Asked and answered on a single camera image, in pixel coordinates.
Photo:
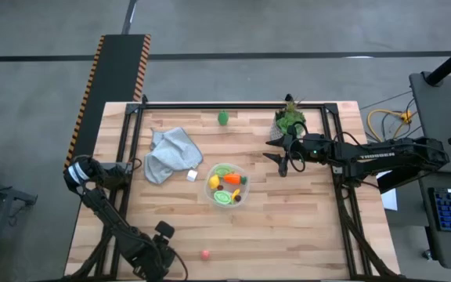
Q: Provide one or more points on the green pepper toy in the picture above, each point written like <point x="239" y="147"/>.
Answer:
<point x="223" y="118"/>

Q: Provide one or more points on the black pole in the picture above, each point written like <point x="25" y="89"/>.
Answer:
<point x="450" y="62"/>

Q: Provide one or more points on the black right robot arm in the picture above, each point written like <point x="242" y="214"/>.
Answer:
<point x="386" y="156"/>

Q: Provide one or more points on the black aluminium rig frame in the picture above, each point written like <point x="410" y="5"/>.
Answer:
<point x="229" y="105"/>

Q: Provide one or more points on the white paper sheet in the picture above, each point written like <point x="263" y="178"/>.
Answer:
<point x="390" y="197"/>

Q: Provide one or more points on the small yellow fruit toy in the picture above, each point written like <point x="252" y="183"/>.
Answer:
<point x="236" y="193"/>

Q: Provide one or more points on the small white block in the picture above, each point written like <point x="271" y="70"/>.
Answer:
<point x="191" y="175"/>

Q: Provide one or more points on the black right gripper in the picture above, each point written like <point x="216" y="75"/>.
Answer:
<point x="311" y="149"/>

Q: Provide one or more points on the succulent in patterned pot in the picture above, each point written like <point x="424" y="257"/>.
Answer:
<point x="286" y="117"/>

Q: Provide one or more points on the grey desk with keyboard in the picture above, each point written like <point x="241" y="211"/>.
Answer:
<point x="444" y="250"/>

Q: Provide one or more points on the grey cloth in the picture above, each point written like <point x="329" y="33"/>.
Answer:
<point x="170" y="154"/>

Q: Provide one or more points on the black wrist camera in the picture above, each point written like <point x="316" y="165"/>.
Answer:
<point x="165" y="229"/>
<point x="291" y="131"/>

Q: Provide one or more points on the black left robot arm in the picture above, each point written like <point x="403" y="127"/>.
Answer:
<point x="108" y="219"/>

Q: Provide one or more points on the clear plastic tupperware container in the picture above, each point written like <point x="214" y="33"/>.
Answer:
<point x="210" y="197"/>

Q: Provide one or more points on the dark cherry toy with stem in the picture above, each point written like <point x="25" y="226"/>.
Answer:
<point x="238" y="198"/>
<point x="220" y="187"/>

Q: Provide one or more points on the pink peach toy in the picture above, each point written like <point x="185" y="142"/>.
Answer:
<point x="205" y="255"/>

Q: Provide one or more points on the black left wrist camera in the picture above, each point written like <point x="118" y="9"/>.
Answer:
<point x="165" y="229"/>

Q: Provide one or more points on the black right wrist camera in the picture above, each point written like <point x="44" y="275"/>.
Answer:
<point x="291" y="131"/>

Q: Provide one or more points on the black hazard-striped floor mat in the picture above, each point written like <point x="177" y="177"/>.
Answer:
<point x="116" y="78"/>

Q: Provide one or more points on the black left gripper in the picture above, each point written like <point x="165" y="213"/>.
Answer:
<point x="155" y="256"/>

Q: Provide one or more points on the orange carrot toy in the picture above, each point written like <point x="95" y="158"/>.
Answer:
<point x="233" y="179"/>

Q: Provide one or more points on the yellow lemon toy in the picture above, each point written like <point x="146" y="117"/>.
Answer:
<point x="213" y="181"/>

